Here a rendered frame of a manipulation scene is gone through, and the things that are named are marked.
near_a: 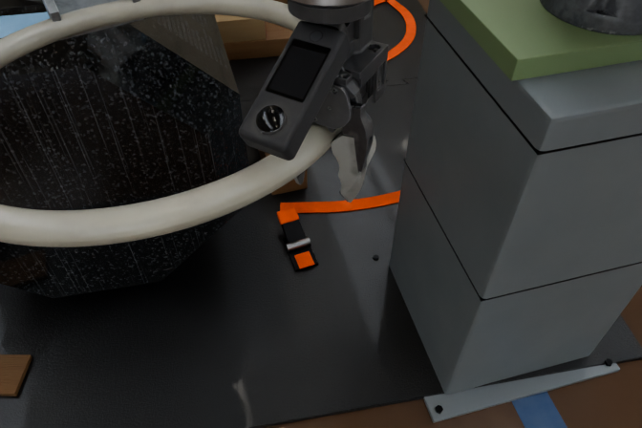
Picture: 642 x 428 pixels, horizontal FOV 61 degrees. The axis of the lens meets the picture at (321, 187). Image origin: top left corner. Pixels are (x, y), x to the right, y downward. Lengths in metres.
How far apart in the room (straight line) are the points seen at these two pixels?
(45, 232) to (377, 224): 1.30
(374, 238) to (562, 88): 0.95
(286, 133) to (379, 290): 1.15
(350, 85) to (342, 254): 1.15
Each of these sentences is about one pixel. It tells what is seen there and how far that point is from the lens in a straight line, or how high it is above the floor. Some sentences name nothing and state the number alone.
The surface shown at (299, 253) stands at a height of 0.03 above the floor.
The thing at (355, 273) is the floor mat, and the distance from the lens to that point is 1.56.
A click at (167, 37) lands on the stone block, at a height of 0.71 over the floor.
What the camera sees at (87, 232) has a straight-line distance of 0.46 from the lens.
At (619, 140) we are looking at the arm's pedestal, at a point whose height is 0.78.
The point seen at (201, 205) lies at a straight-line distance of 0.45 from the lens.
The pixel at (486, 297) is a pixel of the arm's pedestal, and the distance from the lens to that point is 1.06.
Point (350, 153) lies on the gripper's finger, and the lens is 0.51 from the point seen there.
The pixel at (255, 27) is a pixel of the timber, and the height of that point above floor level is 0.16.
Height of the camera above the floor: 1.28
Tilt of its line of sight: 46 degrees down
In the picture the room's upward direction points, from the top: straight up
